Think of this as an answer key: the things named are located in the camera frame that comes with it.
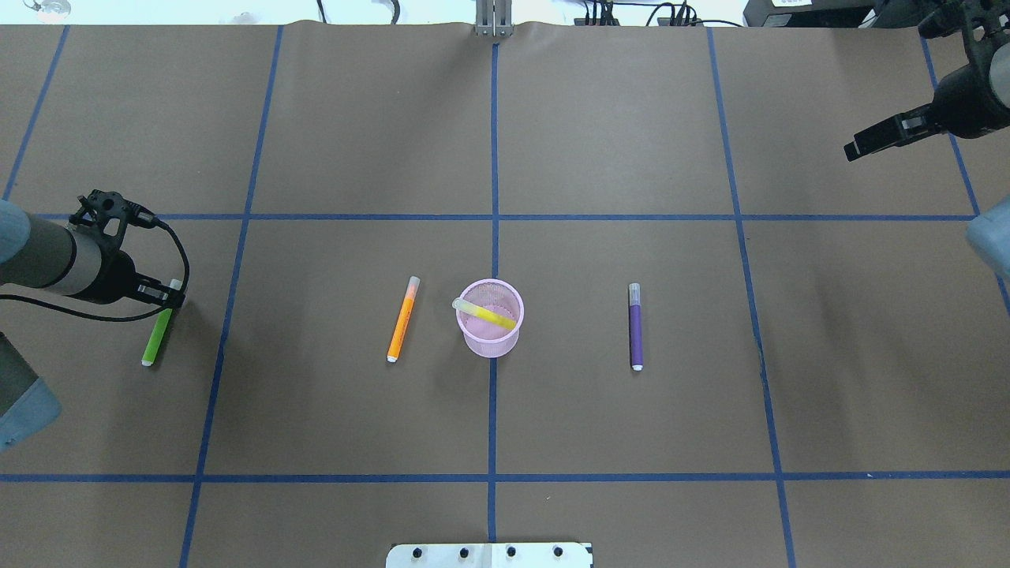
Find blue tape grid lines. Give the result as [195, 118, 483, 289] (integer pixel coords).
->
[2, 21, 1008, 567]

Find black box with label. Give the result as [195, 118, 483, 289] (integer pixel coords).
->
[743, 1, 876, 28]

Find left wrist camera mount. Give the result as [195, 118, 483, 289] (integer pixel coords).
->
[68, 190, 163, 238]

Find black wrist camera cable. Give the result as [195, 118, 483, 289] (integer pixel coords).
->
[0, 219, 191, 323]

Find yellow highlighter pen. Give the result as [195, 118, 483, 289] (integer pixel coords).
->
[451, 297, 518, 332]

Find green highlighter pen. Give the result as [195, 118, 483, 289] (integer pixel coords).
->
[140, 307, 179, 368]

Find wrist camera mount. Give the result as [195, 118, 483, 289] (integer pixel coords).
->
[918, 1, 1009, 78]
[68, 190, 163, 238]

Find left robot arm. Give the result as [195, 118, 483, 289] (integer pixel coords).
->
[1, 190, 191, 450]

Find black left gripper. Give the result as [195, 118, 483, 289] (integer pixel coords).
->
[93, 249, 186, 309]

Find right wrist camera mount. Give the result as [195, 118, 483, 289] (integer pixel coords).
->
[918, 1, 1009, 78]

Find pink mesh pen holder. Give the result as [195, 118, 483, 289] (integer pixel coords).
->
[451, 279, 526, 359]

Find white pedestal column base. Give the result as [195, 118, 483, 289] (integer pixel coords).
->
[385, 542, 595, 567]

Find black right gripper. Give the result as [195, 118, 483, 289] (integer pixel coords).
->
[844, 60, 1009, 162]

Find orange highlighter pen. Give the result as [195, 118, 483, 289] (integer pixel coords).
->
[386, 275, 420, 364]

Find aluminium frame post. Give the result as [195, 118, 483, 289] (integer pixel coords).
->
[473, 0, 514, 39]

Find purple highlighter pen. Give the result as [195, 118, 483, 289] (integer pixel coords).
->
[628, 282, 645, 372]

